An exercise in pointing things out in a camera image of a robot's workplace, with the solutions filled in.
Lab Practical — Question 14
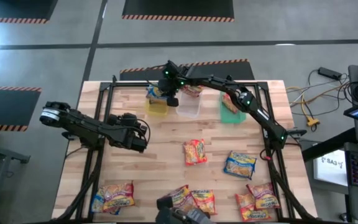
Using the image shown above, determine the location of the black aluminium extrusion frame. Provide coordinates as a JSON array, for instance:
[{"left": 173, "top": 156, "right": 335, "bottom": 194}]
[{"left": 50, "top": 74, "right": 319, "bottom": 224}]

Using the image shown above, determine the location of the yellow plastic container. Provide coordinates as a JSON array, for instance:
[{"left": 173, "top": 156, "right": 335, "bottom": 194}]
[{"left": 144, "top": 85, "right": 170, "bottom": 118}]

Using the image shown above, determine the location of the clear plastic container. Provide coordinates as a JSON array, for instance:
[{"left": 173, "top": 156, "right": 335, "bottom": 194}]
[{"left": 175, "top": 83, "right": 202, "bottom": 119}]

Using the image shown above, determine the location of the green plastic container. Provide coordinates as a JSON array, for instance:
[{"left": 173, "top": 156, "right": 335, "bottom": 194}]
[{"left": 219, "top": 90, "right": 247, "bottom": 124}]

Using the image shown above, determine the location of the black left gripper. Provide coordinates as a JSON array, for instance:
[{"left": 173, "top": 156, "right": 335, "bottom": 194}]
[{"left": 112, "top": 112, "right": 149, "bottom": 154}]

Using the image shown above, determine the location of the black hazard-striped floor mat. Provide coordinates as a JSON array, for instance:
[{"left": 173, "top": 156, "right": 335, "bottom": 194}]
[
  {"left": 0, "top": 86, "right": 42, "bottom": 133},
  {"left": 0, "top": 0, "right": 58, "bottom": 25},
  {"left": 122, "top": 0, "right": 235, "bottom": 23},
  {"left": 119, "top": 58, "right": 255, "bottom": 82}
]

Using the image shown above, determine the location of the grey side table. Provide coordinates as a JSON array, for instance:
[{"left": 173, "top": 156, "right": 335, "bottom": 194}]
[{"left": 0, "top": 139, "right": 31, "bottom": 224}]

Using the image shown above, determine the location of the black desk beam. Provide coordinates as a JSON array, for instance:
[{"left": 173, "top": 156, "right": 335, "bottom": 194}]
[{"left": 301, "top": 126, "right": 358, "bottom": 162}]

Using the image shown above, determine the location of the black power adapter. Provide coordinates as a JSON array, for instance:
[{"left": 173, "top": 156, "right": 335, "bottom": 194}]
[{"left": 318, "top": 66, "right": 343, "bottom": 81}]

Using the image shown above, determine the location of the white SA3 sign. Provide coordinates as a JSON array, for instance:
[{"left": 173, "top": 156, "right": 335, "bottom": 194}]
[{"left": 313, "top": 149, "right": 348, "bottom": 187}]

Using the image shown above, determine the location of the yellow extension cable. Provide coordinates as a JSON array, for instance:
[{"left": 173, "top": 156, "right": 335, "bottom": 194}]
[{"left": 286, "top": 83, "right": 354, "bottom": 128}]

